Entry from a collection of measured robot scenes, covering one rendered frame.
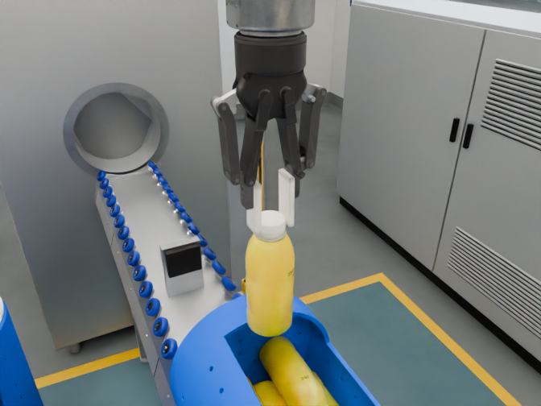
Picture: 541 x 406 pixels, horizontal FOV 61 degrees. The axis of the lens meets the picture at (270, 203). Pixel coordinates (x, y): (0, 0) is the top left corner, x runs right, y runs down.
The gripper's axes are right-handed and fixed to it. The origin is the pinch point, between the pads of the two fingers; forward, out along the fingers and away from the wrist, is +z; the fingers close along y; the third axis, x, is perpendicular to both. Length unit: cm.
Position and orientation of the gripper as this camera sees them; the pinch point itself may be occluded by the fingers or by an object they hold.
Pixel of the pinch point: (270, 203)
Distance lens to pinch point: 56.7
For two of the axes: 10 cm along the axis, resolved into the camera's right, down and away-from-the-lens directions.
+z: 0.0, 8.7, 4.9
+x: 4.4, 4.4, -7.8
